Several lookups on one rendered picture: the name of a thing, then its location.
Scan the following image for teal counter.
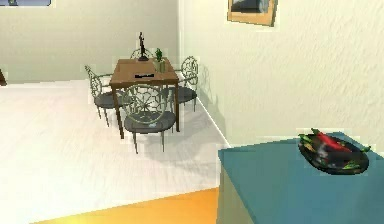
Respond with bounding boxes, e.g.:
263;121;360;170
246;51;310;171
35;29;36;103
215;131;384;224

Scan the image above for wooden framed picture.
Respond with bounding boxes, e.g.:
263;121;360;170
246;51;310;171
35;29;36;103
227;0;279;28

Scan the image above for metal chair with grey seat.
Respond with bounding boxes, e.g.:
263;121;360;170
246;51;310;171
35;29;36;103
129;47;155;60
120;83;177;155
84;64;125;128
162;55;200;113

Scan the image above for black bowl with peppers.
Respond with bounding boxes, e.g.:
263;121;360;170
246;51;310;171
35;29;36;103
297;127;372;176

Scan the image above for black statuette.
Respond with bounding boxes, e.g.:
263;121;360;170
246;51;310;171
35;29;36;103
137;31;150;62

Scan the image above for blue framed window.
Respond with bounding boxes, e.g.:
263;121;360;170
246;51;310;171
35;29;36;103
0;0;53;8

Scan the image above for green plant in glass vase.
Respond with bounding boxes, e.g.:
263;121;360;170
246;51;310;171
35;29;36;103
153;47;167;74

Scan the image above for brown wooden dining table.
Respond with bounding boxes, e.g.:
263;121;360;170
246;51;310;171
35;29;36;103
109;57;181;140

